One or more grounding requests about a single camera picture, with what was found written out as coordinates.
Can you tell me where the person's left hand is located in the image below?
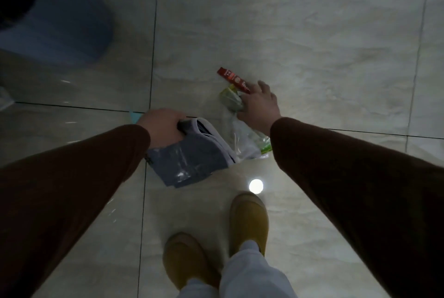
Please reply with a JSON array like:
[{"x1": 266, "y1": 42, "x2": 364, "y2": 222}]
[{"x1": 136, "y1": 109, "x2": 190, "y2": 150}]

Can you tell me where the person's leg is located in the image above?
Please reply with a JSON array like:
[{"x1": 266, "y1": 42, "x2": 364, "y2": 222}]
[
  {"x1": 177, "y1": 278, "x2": 220, "y2": 298},
  {"x1": 219, "y1": 240, "x2": 299, "y2": 298}
]

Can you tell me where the blue trash bin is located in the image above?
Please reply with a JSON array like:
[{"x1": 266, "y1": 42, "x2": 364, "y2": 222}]
[{"x1": 0, "y1": 0, "x2": 115, "y2": 66}]

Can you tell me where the person's left leg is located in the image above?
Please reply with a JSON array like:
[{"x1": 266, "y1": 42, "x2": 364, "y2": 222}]
[{"x1": 177, "y1": 278, "x2": 220, "y2": 298}]

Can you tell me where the clear plastic bag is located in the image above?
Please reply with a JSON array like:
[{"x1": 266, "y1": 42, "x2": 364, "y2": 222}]
[{"x1": 225, "y1": 110, "x2": 273, "y2": 161}]

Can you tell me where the person's right forearm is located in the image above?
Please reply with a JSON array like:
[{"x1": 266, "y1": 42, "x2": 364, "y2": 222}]
[{"x1": 270, "y1": 117, "x2": 444, "y2": 298}]

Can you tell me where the tan left shoe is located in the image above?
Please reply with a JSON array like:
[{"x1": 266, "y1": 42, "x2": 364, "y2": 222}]
[{"x1": 163, "y1": 233, "x2": 222, "y2": 291}]

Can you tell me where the green wrapper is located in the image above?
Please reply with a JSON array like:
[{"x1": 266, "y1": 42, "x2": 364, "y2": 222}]
[{"x1": 218, "y1": 86, "x2": 245, "y2": 113}]

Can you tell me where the person's left forearm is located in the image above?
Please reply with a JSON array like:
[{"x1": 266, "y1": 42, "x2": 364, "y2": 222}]
[{"x1": 0, "y1": 124, "x2": 151, "y2": 298}]

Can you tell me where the tan shoe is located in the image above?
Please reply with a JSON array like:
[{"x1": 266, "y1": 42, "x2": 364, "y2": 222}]
[
  {"x1": 163, "y1": 233, "x2": 222, "y2": 291},
  {"x1": 229, "y1": 193, "x2": 270, "y2": 257}
]

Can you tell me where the tan right shoe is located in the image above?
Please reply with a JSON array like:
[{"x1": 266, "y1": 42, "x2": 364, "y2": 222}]
[{"x1": 229, "y1": 193, "x2": 270, "y2": 257}]

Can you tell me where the grey plastic bag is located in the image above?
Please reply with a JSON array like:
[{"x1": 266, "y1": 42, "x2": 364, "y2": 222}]
[{"x1": 145, "y1": 117, "x2": 240, "y2": 189}]

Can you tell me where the person's right hand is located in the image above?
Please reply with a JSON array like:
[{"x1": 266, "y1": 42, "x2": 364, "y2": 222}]
[{"x1": 237, "y1": 80, "x2": 282, "y2": 137}]

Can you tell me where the red snack packet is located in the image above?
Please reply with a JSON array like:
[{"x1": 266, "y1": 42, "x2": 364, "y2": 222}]
[{"x1": 217, "y1": 67, "x2": 251, "y2": 95}]

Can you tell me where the person's right leg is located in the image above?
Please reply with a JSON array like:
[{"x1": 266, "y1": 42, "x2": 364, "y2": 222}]
[{"x1": 219, "y1": 240, "x2": 299, "y2": 298}]

